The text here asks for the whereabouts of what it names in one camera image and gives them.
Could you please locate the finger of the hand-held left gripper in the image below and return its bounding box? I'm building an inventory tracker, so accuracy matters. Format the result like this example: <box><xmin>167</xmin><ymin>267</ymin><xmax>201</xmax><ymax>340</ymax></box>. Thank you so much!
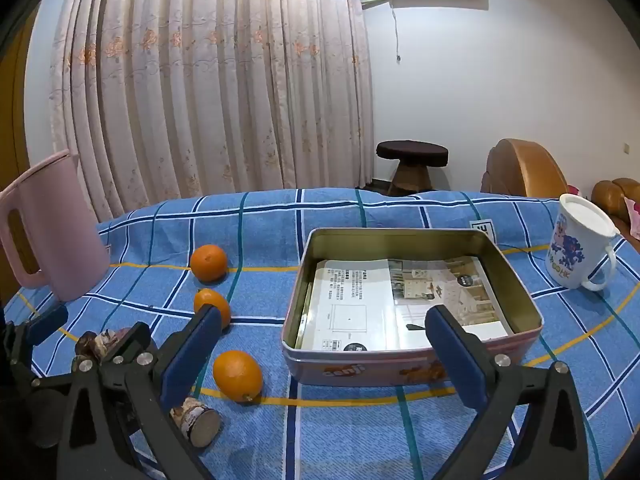
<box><xmin>4</xmin><ymin>304</ymin><xmax>69</xmax><ymax>377</ymax></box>
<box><xmin>97</xmin><ymin>325</ymin><xmax>151</xmax><ymax>368</ymax></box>

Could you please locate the white printed mug with lid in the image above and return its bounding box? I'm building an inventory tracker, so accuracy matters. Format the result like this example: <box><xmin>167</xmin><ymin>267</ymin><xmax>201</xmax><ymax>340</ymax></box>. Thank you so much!
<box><xmin>544</xmin><ymin>193</ymin><xmax>622</xmax><ymax>292</ymax></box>

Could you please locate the small brown printed can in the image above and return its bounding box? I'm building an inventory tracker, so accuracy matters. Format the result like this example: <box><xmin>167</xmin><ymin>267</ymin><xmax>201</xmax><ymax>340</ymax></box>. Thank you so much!
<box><xmin>74</xmin><ymin>328</ymin><xmax>132</xmax><ymax>363</ymax></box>
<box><xmin>170</xmin><ymin>397</ymin><xmax>222</xmax><ymax>449</ymax></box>

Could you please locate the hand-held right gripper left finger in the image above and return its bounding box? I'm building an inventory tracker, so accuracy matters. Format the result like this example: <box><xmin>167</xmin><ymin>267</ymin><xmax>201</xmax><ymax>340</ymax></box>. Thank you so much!
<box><xmin>56</xmin><ymin>305</ymin><xmax>222</xmax><ymax>480</ymax></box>

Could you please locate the blue plaid bed sheet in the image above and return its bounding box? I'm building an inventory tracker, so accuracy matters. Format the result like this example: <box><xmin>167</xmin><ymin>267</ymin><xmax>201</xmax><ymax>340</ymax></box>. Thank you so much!
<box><xmin>0</xmin><ymin>187</ymin><xmax>640</xmax><ymax>480</ymax></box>

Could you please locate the round dark brown stool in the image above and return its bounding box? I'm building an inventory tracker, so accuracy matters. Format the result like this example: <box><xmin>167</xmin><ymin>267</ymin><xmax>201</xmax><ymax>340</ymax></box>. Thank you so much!
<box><xmin>376</xmin><ymin>140</ymin><xmax>450</xmax><ymax>197</ymax></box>

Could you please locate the pink cushion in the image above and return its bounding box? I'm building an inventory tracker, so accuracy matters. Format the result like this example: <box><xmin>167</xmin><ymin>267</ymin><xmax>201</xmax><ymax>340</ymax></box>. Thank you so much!
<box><xmin>624</xmin><ymin>197</ymin><xmax>640</xmax><ymax>239</ymax></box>

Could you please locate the floral beige curtain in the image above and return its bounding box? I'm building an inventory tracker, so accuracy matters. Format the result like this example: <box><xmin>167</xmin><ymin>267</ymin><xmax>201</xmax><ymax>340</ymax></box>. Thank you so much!
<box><xmin>48</xmin><ymin>0</ymin><xmax>375</xmax><ymax>223</ymax></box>

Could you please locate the white sheet label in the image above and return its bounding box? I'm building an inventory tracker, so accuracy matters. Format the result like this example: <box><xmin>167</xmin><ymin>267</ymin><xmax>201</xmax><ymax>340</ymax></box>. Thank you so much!
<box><xmin>470</xmin><ymin>219</ymin><xmax>497</xmax><ymax>242</ymax></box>

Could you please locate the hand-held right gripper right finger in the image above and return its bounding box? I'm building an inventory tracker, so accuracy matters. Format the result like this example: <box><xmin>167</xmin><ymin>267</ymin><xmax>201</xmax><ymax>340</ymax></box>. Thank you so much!
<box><xmin>424</xmin><ymin>304</ymin><xmax>591</xmax><ymax>480</ymax></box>

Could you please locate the printed paper leaflet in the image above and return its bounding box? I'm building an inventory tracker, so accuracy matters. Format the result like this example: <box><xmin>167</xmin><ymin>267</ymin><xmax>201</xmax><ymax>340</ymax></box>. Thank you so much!
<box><xmin>296</xmin><ymin>256</ymin><xmax>516</xmax><ymax>352</ymax></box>

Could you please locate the wooden door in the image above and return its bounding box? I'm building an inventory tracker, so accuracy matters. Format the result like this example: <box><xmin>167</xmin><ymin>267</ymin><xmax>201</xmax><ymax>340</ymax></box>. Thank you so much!
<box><xmin>0</xmin><ymin>10</ymin><xmax>38</xmax><ymax>301</ymax></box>

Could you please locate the brown leather sofa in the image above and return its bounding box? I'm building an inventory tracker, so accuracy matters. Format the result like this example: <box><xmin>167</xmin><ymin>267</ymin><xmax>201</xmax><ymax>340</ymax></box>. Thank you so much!
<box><xmin>481</xmin><ymin>138</ymin><xmax>640</xmax><ymax>236</ymax></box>

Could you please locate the orange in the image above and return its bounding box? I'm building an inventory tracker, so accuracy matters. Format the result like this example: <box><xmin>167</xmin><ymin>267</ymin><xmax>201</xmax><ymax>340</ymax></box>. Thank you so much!
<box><xmin>212</xmin><ymin>350</ymin><xmax>264</xmax><ymax>404</ymax></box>
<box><xmin>193</xmin><ymin>288</ymin><xmax>232</xmax><ymax>331</ymax></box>
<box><xmin>190</xmin><ymin>244</ymin><xmax>229</xmax><ymax>282</ymax></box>

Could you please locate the metal tin box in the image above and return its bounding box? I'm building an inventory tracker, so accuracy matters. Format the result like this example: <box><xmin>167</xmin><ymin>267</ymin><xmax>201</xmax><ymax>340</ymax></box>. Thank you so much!
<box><xmin>281</xmin><ymin>227</ymin><xmax>545</xmax><ymax>387</ymax></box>

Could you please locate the pink plastic pitcher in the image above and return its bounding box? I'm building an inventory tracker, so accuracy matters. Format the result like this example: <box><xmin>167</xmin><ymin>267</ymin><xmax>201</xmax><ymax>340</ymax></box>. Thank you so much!
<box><xmin>0</xmin><ymin>149</ymin><xmax>111</xmax><ymax>303</ymax></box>

